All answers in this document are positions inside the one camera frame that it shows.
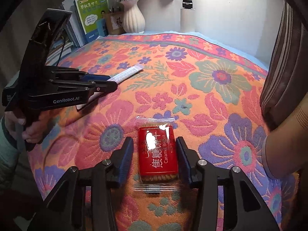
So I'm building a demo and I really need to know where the person's left hand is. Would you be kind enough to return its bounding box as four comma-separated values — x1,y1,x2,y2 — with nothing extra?
5,110,45,145

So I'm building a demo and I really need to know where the white stick packet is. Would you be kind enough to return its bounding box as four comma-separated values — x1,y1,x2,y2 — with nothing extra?
76,65,144,112

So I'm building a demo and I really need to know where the floral blanket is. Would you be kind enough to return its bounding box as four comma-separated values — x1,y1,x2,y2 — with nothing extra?
26,31,301,231

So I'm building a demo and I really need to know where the grey striped bag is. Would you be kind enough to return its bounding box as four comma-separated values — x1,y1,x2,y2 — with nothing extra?
260,0,308,131

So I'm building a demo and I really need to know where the white desk lamp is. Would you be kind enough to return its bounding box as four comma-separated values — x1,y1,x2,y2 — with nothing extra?
180,0,196,32

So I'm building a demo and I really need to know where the red caramel biscuit packet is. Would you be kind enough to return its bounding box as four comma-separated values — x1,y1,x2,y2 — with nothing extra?
135,115,183,195

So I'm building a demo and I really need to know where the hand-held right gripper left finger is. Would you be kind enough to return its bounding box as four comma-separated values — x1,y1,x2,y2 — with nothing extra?
28,137,134,231

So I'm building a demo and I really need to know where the green cover book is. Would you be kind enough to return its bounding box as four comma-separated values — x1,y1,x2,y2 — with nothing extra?
73,0,109,46

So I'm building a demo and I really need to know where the wooden pen holder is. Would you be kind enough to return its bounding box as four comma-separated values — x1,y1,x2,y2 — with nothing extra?
103,12,126,36

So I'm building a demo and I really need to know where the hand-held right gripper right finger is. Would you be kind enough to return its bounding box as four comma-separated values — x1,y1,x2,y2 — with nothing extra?
176,137,281,231

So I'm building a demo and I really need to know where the beige thermos bottle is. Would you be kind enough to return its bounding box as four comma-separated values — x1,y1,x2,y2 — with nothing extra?
263,103,308,181

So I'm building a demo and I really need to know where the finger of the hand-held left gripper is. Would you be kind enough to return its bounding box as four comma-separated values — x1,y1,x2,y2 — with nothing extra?
80,80,118,97
47,66,112,83

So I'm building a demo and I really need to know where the stack of books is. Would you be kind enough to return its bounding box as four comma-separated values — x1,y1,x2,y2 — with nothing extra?
44,0,83,65

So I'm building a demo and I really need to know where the white ribbed vase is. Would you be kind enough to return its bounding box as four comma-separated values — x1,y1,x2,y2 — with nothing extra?
120,0,145,33

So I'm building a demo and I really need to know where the black cable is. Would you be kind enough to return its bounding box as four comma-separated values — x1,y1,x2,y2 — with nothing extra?
56,35,66,66

